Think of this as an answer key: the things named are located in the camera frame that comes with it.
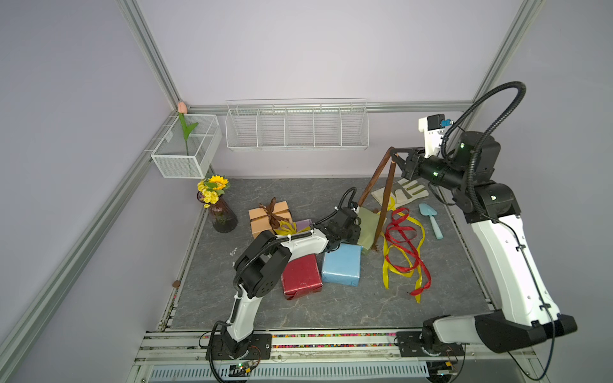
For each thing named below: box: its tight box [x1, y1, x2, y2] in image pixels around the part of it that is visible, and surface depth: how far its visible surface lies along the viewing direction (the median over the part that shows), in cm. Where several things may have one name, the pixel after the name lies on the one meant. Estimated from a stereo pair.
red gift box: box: [280, 253, 324, 301], surface depth 82 cm
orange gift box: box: [248, 200, 293, 239], surface depth 101 cm
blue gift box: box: [321, 243, 364, 287], surface depth 85 cm
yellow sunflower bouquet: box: [197, 174, 231, 210], surface depth 86 cm
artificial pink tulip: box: [177, 101, 199, 156], surface depth 91 cm
